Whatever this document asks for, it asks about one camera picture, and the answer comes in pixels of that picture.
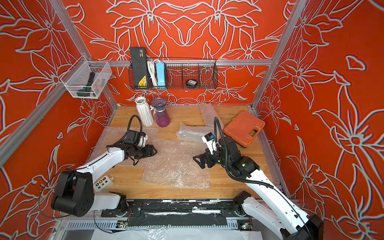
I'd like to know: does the white button control box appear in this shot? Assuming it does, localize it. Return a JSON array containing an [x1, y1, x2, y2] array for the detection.
[[93, 175, 114, 193]]

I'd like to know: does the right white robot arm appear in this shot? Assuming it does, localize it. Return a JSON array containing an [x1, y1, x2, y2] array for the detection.
[[193, 133, 324, 240]]

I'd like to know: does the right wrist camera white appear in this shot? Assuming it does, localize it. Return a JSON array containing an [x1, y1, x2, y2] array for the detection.
[[202, 133, 217, 155]]

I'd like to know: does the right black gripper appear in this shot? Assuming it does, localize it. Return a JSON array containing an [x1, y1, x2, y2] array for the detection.
[[192, 147, 233, 170]]

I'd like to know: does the bubble wrapped bundle middle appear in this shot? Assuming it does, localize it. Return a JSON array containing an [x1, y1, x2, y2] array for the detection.
[[176, 123, 214, 143]]

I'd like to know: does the black box with yellow label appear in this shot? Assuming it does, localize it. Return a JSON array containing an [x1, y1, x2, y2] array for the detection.
[[130, 47, 149, 89]]

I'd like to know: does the bubble wrapped bundle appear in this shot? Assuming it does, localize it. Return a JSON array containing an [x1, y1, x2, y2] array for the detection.
[[176, 123, 214, 143], [200, 103, 224, 127]]

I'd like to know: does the white coiled cable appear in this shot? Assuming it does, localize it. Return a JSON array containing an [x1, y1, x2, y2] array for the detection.
[[147, 59, 163, 88]]

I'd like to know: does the black wire wall basket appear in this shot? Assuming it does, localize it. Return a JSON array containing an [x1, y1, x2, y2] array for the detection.
[[129, 58, 219, 90]]

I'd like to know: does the orange plastic tool case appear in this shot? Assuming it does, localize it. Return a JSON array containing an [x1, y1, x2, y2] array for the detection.
[[223, 111, 266, 148]]

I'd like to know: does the small black round device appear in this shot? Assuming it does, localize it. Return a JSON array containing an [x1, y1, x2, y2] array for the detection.
[[186, 79, 199, 89]]

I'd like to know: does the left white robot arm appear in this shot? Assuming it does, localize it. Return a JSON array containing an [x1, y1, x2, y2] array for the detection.
[[51, 131, 158, 217]]

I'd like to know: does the white ribbed ceramic vase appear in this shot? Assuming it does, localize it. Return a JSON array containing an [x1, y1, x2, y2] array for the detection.
[[135, 96, 154, 127]]

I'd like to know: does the purple blue glass vase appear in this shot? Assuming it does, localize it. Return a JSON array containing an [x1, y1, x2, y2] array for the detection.
[[151, 97, 171, 128]]

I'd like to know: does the bubble wrapped bundle rear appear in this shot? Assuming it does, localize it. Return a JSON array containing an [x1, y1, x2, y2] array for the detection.
[[200, 103, 224, 127]]

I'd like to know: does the clear acrylic wall bin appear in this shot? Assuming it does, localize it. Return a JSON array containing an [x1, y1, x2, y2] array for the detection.
[[60, 56, 112, 99]]

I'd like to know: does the light blue box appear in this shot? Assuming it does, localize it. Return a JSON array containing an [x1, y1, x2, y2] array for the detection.
[[156, 62, 166, 87]]

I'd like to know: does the dark green handled tool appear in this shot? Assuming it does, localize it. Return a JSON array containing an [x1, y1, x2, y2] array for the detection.
[[77, 72, 95, 97]]

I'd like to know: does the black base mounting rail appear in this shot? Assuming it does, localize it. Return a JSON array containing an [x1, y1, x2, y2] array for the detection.
[[100, 199, 253, 230]]

